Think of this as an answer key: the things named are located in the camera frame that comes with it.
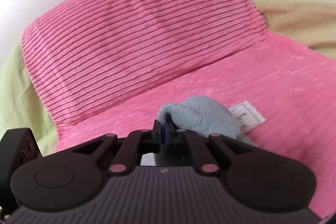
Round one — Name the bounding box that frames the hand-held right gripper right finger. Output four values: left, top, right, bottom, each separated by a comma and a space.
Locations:
168, 121, 261, 177

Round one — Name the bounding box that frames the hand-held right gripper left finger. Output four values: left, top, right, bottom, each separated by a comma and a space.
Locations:
72, 120, 169, 176

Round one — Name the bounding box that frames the grey cleaning cloth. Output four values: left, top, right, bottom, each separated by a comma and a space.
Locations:
151, 95, 260, 165

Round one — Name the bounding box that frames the white printed paper tag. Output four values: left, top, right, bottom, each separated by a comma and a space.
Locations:
228, 100, 266, 134

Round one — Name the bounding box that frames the pink ribbed plush blanket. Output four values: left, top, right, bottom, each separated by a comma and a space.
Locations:
20, 0, 336, 216

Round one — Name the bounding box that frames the yellow-green sofa cover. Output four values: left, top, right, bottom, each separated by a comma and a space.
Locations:
0, 0, 336, 159

